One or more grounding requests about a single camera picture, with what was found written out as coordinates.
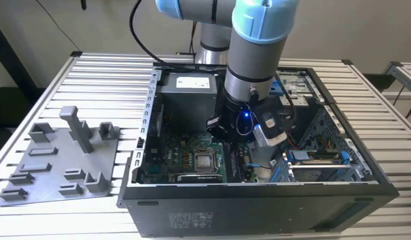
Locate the grey power supply unit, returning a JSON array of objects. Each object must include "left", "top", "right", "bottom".
[{"left": 157, "top": 72, "right": 225, "bottom": 135}]

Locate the metal CPU socket cover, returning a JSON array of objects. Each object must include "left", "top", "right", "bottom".
[{"left": 193, "top": 148, "right": 217, "bottom": 174}]

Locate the silver CPU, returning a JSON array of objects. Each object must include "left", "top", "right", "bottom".
[{"left": 196, "top": 154, "right": 214, "bottom": 171}]

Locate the green motherboard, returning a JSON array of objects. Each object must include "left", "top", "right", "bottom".
[{"left": 140, "top": 133, "right": 258, "bottom": 185}]

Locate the grey metal drive cage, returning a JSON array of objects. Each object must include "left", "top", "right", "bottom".
[{"left": 273, "top": 71, "right": 324, "bottom": 138}]

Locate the hard disk in blue carrier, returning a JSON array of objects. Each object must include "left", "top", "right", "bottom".
[{"left": 281, "top": 149, "right": 350, "bottom": 183}]

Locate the black graphics card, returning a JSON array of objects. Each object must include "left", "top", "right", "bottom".
[{"left": 176, "top": 173, "right": 222, "bottom": 185}]

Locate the black open PC case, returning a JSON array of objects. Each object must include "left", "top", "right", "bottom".
[{"left": 116, "top": 61, "right": 400, "bottom": 238}]

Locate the grey plastic parts rack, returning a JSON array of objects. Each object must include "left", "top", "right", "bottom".
[{"left": 0, "top": 105, "right": 121, "bottom": 208}]

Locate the small black camera white label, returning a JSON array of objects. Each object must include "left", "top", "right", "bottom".
[{"left": 205, "top": 115, "right": 222, "bottom": 133}]

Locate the black wrist camera silver label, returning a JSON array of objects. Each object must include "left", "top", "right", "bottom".
[{"left": 256, "top": 103, "right": 284, "bottom": 131}]

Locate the black wire with blue plug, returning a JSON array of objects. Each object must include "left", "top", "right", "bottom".
[{"left": 245, "top": 161, "right": 280, "bottom": 171}]

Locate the black hanging cable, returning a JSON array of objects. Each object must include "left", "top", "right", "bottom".
[{"left": 188, "top": 21, "right": 197, "bottom": 55}]

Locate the black camera cable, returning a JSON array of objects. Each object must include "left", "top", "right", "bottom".
[{"left": 129, "top": 0, "right": 225, "bottom": 73}]

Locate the black stand frame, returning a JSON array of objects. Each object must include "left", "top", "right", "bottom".
[{"left": 0, "top": 16, "right": 44, "bottom": 161}]

